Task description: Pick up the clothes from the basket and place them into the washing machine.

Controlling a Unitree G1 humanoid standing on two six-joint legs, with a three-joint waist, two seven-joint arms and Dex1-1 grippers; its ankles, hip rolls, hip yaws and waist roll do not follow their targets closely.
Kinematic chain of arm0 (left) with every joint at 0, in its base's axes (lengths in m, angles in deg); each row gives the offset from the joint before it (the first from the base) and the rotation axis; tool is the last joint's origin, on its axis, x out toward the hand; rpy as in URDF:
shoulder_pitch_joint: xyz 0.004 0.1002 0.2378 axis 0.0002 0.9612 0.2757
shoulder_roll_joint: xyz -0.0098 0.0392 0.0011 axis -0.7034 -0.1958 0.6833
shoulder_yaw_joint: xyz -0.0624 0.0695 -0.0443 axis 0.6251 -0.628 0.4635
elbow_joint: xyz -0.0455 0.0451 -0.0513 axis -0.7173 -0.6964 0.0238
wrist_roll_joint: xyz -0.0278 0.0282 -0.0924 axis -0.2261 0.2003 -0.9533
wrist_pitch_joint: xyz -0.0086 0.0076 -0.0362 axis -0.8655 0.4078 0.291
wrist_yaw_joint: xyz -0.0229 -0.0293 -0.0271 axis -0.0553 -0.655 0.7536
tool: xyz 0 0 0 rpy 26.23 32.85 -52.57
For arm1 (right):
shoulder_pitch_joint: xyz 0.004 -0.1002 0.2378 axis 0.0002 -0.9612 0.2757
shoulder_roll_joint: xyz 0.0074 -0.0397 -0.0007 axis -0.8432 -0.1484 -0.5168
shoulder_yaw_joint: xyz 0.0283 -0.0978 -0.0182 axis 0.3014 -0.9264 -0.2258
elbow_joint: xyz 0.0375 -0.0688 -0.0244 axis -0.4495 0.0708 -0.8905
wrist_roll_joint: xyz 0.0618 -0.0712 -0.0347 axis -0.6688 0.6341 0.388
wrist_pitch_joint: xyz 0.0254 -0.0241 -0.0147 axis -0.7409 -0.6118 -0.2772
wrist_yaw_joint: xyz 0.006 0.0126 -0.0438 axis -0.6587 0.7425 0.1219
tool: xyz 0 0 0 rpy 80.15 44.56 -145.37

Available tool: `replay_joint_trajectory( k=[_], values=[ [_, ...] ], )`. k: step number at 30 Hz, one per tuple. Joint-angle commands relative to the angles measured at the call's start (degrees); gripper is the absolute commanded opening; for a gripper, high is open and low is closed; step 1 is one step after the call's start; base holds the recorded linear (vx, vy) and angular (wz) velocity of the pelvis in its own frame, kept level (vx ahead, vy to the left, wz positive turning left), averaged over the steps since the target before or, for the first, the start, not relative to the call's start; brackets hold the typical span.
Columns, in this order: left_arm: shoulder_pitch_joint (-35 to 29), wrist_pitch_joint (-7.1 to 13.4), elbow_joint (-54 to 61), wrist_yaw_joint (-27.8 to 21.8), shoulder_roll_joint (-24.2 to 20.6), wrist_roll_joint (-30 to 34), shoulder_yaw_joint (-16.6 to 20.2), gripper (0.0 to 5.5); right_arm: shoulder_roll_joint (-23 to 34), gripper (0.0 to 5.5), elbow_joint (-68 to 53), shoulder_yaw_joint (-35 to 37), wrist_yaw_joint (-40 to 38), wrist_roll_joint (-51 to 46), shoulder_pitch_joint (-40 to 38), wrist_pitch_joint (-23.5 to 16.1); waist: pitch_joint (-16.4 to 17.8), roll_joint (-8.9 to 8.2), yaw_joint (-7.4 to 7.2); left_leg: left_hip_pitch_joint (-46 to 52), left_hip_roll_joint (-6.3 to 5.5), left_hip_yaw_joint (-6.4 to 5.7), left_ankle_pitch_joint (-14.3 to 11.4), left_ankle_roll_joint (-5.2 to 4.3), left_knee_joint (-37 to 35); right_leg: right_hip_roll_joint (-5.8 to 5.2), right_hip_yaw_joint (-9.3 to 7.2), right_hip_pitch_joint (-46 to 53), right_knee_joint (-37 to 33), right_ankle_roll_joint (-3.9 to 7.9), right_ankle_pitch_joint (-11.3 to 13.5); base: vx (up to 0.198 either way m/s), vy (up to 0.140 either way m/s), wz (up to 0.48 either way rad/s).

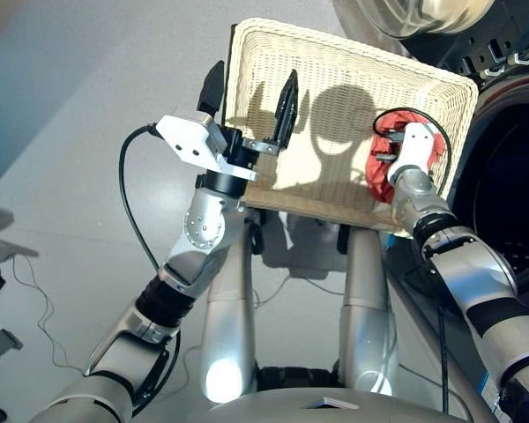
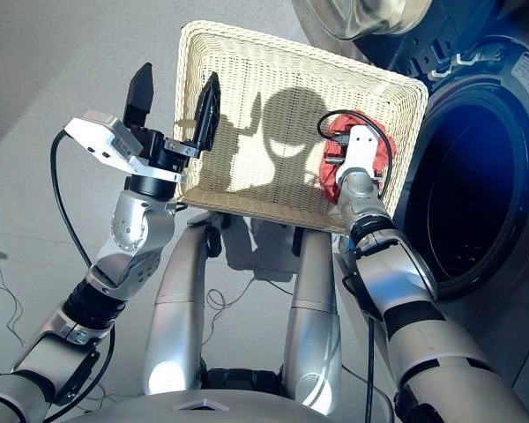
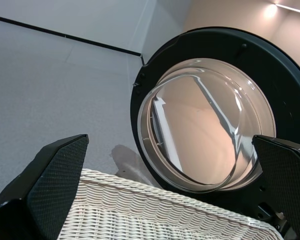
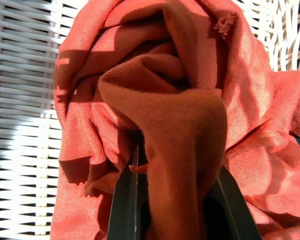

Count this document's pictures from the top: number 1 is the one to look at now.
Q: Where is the thin floor cable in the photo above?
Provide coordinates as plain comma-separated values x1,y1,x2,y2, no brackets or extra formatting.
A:
252,271,350,310

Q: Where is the grey robot torso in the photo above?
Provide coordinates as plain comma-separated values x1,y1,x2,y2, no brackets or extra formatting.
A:
205,387,471,423

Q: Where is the red garment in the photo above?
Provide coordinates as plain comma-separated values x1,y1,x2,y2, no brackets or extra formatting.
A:
362,109,447,205

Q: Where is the silver robot leg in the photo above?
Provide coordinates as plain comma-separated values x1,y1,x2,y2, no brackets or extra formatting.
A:
199,219,260,404
338,226,400,396

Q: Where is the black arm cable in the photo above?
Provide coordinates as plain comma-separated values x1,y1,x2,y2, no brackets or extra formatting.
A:
373,108,453,416
117,124,183,418

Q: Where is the grey washing machine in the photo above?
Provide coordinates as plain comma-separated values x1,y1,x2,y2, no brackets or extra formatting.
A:
385,0,529,423

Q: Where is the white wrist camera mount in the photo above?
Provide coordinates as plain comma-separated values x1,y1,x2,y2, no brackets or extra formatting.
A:
154,114,257,182
386,122,438,178

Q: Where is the round washing machine door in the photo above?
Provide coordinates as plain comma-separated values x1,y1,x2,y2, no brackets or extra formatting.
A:
332,0,529,41

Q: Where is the pale woven laundry basket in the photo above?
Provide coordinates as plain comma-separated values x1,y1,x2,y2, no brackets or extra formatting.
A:
224,17,480,240

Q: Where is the thin tangled floor wire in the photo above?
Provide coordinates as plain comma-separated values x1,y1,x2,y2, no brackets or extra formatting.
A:
11,254,86,376

